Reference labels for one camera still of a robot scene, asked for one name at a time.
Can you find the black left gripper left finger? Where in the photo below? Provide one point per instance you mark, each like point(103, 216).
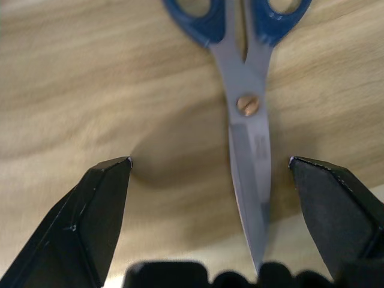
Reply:
point(75, 228)

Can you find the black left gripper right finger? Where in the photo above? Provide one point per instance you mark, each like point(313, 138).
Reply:
point(333, 210)

